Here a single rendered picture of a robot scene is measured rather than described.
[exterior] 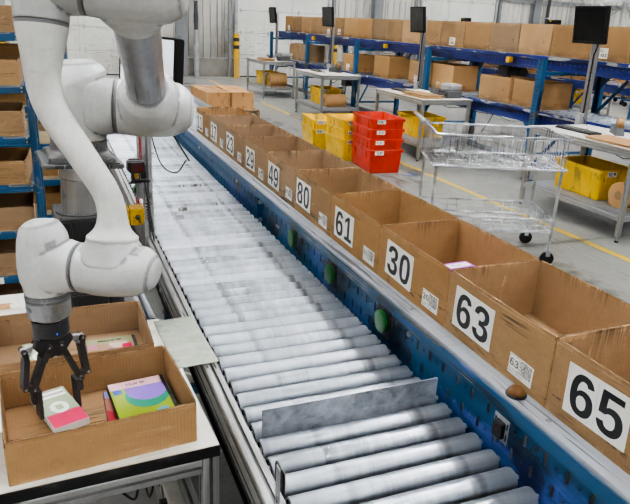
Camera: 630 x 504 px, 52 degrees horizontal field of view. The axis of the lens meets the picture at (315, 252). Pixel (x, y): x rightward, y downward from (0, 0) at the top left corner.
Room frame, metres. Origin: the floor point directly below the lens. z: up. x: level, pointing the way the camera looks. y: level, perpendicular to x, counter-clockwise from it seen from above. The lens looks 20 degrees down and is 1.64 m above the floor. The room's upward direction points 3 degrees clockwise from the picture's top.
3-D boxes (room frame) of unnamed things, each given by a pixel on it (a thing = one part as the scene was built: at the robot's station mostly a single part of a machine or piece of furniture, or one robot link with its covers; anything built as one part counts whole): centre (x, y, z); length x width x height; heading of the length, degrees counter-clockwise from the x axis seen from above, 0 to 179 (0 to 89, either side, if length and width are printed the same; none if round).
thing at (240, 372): (1.59, 0.00, 0.72); 0.52 x 0.05 x 0.05; 113
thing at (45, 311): (1.22, 0.55, 1.05); 0.09 x 0.09 x 0.06
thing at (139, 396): (1.27, 0.38, 0.79); 0.19 x 0.14 x 0.02; 28
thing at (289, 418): (1.32, -0.11, 0.76); 0.46 x 0.01 x 0.09; 113
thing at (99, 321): (1.50, 0.63, 0.80); 0.38 x 0.28 x 0.10; 114
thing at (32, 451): (1.23, 0.47, 0.80); 0.38 x 0.28 x 0.10; 117
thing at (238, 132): (3.59, 0.34, 0.96); 0.39 x 0.29 x 0.17; 22
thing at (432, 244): (1.78, -0.41, 0.96); 0.39 x 0.29 x 0.17; 23
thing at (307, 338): (1.71, 0.05, 0.72); 0.52 x 0.05 x 0.05; 113
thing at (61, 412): (1.22, 0.55, 0.79); 0.16 x 0.07 x 0.02; 41
